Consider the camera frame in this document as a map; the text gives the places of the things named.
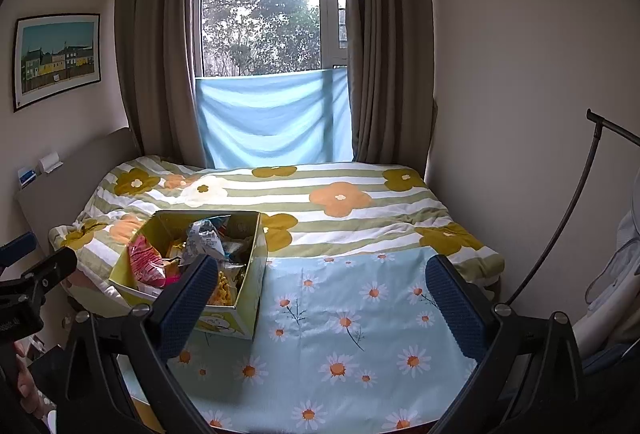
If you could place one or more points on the pale cloth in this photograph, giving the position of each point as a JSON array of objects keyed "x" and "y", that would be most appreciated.
[{"x": 620, "y": 254}]

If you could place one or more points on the daisy print tablecloth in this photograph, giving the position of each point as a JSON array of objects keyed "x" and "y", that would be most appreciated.
[{"x": 325, "y": 314}]

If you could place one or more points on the small blue white box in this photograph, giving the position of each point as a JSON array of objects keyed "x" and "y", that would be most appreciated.
[{"x": 27, "y": 178}]

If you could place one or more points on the person's left hand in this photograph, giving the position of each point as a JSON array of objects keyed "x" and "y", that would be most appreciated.
[{"x": 29, "y": 389}]

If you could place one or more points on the window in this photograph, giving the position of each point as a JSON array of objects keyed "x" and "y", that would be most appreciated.
[{"x": 260, "y": 3}]

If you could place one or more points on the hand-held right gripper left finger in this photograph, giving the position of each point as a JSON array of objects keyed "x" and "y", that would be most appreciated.
[{"x": 192, "y": 306}]

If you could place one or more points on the red striped snack packet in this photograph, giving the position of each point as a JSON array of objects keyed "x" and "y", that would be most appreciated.
[{"x": 145, "y": 261}]

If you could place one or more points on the silver clear snack packet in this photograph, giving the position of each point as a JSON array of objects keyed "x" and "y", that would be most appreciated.
[{"x": 202, "y": 241}]

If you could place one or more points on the black curved rod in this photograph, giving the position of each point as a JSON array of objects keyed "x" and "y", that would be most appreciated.
[{"x": 575, "y": 199}]

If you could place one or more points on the yellow green cardboard box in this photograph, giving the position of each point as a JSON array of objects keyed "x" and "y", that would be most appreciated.
[{"x": 250, "y": 284}]

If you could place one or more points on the white holder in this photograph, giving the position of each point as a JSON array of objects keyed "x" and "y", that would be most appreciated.
[{"x": 50, "y": 163}]

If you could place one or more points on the light blue cloth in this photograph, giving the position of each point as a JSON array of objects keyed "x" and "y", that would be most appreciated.
[{"x": 270, "y": 123}]

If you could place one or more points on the floral striped blanket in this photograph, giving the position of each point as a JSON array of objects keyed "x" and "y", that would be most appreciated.
[{"x": 350, "y": 224}]

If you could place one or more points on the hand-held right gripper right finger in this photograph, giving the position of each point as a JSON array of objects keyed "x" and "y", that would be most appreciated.
[{"x": 455, "y": 311}]

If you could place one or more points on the framed picture of houses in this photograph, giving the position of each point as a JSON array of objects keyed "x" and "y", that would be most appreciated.
[{"x": 57, "y": 61}]

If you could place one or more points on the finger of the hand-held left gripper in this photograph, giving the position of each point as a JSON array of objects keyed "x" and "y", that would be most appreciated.
[
  {"x": 50, "y": 266},
  {"x": 17, "y": 248}
]

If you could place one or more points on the brown curtain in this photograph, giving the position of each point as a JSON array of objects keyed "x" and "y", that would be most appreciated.
[
  {"x": 390, "y": 63},
  {"x": 155, "y": 63}
]

